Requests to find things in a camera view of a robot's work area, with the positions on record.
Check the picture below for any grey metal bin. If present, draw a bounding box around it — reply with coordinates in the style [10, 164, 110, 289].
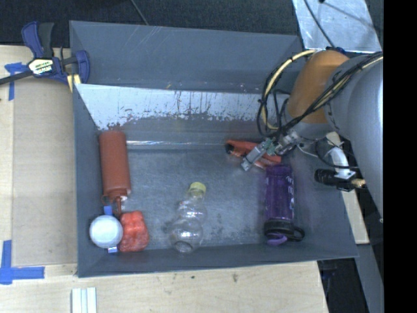
[68, 20, 361, 278]

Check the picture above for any clear plastic bottle yellow cap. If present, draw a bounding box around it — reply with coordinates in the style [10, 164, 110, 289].
[162, 181, 209, 254]

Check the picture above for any purple bottle black lid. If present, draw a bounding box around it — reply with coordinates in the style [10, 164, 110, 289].
[263, 164, 306, 248]

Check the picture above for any pale wood board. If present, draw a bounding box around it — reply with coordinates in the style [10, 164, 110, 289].
[11, 79, 79, 267]

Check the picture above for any red-brown squeeze bottle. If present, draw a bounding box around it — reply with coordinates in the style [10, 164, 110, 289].
[98, 130, 133, 218]

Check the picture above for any orange hand tool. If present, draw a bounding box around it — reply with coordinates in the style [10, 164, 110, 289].
[224, 138, 283, 170]

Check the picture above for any red-orange sponge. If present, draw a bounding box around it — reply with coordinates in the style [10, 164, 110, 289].
[117, 210, 151, 253]

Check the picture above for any blue and white strip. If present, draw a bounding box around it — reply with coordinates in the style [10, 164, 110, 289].
[102, 205, 119, 254]

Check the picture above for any black cylinder on white bracket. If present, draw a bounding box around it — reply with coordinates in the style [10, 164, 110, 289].
[313, 142, 367, 192]

